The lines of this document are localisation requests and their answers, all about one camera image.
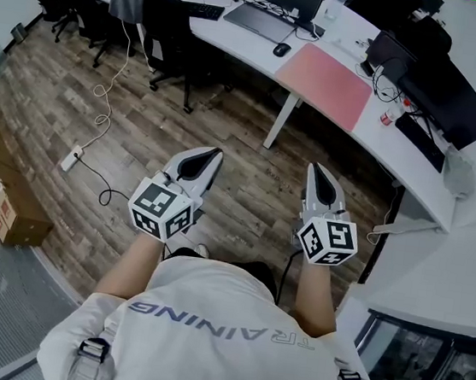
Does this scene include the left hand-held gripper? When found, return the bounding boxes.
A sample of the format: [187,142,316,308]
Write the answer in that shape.
[124,137,226,249]

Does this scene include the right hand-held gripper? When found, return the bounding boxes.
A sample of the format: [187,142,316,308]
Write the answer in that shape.
[293,161,369,270]

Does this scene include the pink desk mat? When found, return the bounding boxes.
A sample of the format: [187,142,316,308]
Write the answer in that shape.
[268,38,378,135]

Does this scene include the person's right forearm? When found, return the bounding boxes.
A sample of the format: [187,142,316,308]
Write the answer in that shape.
[291,256,345,341]

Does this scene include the person's left forearm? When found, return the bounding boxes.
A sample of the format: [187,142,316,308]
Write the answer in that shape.
[94,227,165,305]

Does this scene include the white desk leg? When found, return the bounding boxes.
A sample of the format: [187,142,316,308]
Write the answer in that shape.
[262,90,306,154]

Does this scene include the red label plastic bottle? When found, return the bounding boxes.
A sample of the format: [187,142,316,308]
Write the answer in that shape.
[378,94,413,130]

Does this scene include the person's black shorts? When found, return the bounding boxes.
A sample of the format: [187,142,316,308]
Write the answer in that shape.
[159,244,283,307]

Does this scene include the black keyboard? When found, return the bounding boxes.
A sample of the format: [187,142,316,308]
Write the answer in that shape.
[390,112,451,175]
[188,1,226,23]

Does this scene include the clear plastic bag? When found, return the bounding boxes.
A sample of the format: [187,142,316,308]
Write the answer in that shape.
[438,143,476,202]

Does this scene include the grey closed laptop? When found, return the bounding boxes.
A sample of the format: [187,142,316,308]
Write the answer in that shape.
[220,0,303,47]

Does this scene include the clear water bottle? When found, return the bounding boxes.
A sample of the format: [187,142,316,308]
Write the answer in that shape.
[323,0,347,25]

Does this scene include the person's white t-shirt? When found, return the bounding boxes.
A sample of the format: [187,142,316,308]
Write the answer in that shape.
[33,238,391,380]

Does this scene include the stack of brown cardboard boxes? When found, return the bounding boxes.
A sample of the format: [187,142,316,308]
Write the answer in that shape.
[0,106,68,251]

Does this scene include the grey waste bin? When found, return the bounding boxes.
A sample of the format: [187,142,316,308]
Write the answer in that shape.
[9,22,29,46]

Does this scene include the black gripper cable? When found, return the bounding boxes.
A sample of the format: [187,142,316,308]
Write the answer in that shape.
[275,244,302,308]

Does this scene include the black floor cable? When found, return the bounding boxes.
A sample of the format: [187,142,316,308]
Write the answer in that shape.
[70,155,137,210]

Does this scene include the black desk cables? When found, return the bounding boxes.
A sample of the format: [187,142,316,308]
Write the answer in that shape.
[367,63,408,106]

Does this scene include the white floor cable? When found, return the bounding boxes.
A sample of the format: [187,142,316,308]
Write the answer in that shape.
[85,17,136,154]

